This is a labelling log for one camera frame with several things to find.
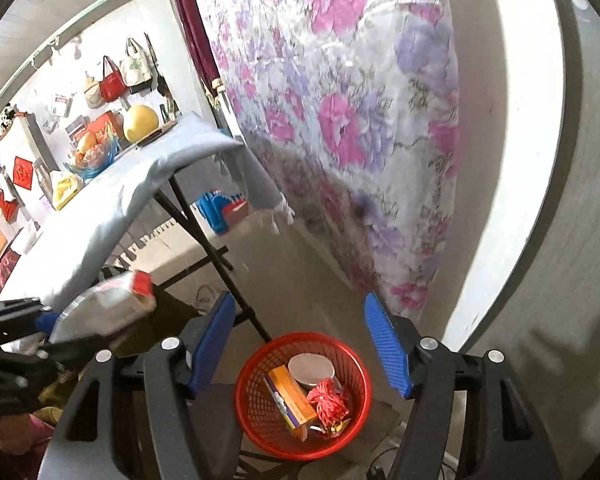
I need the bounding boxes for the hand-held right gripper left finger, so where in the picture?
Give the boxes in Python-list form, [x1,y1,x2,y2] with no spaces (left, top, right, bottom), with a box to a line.
[39,291,243,480]

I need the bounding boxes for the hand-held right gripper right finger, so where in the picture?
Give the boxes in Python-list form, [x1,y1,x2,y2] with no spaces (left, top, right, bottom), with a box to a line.
[364,291,563,480]

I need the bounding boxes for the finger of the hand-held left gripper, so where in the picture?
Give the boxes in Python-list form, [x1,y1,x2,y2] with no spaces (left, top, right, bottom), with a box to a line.
[10,299,62,333]
[40,335,118,368]

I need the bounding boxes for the small orange carton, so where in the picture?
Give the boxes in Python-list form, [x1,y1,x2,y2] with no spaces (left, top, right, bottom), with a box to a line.
[263,365,318,433]

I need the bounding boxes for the red plastic basket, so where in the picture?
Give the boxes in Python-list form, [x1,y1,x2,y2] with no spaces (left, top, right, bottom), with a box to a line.
[235,331,372,461]

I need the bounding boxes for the person's left forearm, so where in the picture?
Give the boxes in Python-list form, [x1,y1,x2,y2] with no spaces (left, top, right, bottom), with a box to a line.
[0,407,56,466]

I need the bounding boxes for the person's olive trousers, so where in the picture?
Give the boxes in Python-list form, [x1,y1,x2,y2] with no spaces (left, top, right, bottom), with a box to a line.
[107,285,206,361]

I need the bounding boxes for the red table cloth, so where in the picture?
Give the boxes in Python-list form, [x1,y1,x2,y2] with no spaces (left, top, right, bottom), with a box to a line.
[0,250,21,306]

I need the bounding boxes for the red hanging decoration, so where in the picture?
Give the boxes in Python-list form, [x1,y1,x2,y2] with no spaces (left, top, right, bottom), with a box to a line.
[0,192,21,223]

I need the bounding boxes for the yellow tissue pack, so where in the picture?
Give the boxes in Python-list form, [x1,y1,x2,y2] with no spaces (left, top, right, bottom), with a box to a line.
[50,170,86,211]

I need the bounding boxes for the blue plastic stool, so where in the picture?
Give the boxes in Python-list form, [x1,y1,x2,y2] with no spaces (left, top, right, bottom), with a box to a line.
[196,189,251,235]

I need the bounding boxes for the stainless steel bottle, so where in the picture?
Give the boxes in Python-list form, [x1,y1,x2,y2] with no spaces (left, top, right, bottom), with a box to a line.
[32,157,56,201]

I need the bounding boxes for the red diamond paper poster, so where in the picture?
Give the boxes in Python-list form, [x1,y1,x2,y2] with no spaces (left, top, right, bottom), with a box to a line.
[12,156,36,192]

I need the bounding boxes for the blue glass fruit bowl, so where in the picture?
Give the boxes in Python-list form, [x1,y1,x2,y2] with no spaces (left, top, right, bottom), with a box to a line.
[65,122,121,181]

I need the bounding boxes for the white refrigerator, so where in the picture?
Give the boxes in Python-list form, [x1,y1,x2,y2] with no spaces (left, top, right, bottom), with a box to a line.
[2,112,61,211]

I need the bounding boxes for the red gift box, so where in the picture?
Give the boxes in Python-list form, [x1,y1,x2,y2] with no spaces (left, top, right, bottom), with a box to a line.
[82,112,118,141]

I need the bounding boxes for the panda plush toy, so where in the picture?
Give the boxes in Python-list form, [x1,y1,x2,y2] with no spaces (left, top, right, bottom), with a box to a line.
[0,104,23,141]

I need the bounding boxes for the brown wallet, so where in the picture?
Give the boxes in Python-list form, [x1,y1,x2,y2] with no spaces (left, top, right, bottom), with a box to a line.
[136,119,182,149]

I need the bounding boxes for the clear plastic packet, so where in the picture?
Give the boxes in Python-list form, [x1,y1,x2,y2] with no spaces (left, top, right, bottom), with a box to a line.
[50,92,73,118]

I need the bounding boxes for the yellow pomelo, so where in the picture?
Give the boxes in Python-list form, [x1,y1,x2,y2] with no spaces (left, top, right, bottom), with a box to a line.
[123,105,160,143]

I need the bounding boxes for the beige round bag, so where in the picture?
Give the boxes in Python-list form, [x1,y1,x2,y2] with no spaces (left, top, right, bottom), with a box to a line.
[82,72,103,109]

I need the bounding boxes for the floral plastic sheet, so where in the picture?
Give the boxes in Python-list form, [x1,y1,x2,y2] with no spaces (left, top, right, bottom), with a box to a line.
[185,0,461,321]

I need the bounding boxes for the red tote bag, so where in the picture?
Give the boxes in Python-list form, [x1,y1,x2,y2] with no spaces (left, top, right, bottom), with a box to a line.
[99,55,128,102]

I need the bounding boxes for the white tote bag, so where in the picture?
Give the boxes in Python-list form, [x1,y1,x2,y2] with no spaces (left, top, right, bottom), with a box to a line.
[120,37,153,88]

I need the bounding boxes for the dark red curtain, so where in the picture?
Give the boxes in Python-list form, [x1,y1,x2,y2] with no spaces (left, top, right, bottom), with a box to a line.
[165,0,226,106]

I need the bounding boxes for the black folding table frame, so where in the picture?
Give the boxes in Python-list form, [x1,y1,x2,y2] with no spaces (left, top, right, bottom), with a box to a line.
[152,175,273,343]

